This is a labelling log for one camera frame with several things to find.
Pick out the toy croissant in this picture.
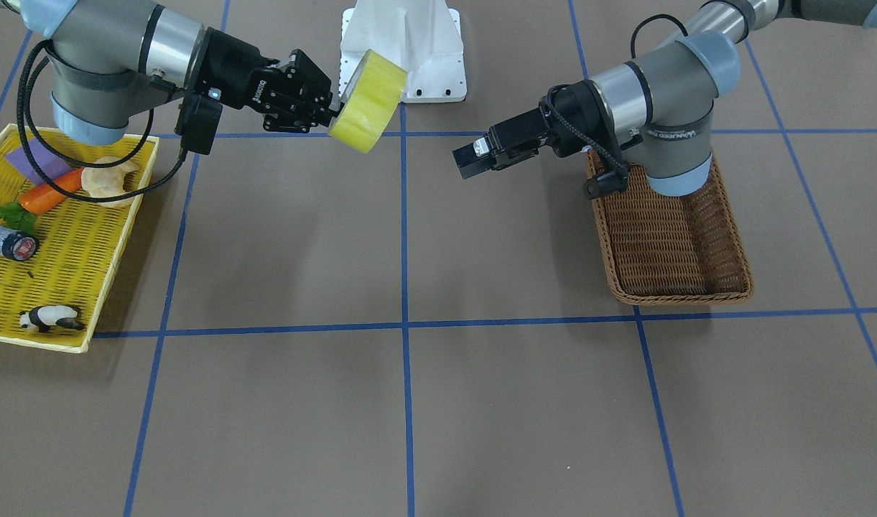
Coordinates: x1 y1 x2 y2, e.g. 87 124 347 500
80 156 139 209

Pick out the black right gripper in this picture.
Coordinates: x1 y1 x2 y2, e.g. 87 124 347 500
194 27 342 134

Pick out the orange toy carrot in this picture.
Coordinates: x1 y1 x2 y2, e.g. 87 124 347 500
0 184 67 235

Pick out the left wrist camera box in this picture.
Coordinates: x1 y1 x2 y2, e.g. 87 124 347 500
585 167 631 200

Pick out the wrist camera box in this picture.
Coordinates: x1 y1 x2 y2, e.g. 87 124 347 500
585 167 631 200
175 94 223 156

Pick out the purple foam block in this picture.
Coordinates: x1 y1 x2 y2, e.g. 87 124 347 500
5 138 73 186

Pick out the toy panda figure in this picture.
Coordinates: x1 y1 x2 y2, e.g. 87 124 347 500
20 304 85 333

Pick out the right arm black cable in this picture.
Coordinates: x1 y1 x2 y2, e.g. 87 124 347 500
16 39 195 205

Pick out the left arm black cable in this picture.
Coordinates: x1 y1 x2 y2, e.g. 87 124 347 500
542 13 690 187

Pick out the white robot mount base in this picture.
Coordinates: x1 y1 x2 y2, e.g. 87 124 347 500
338 1 468 103

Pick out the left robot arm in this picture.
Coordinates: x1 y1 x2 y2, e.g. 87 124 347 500
453 1 877 199

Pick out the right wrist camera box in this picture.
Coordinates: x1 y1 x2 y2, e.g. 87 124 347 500
175 94 223 156

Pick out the brown wicker basket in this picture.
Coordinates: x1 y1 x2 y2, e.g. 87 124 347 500
590 162 754 307

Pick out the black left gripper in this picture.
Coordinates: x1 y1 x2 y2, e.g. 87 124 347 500
453 80 611 180

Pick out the yellow woven plastic basket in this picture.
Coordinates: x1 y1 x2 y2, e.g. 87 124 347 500
0 124 160 353

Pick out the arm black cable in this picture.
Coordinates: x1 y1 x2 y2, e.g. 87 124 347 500
542 13 690 187
16 39 195 205

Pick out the small plastic bottle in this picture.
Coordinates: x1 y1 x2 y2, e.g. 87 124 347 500
0 225 39 262

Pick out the yellow clear tape roll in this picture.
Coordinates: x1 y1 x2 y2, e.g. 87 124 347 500
328 49 407 154

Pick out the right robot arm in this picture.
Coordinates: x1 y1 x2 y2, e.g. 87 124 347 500
0 1 343 156

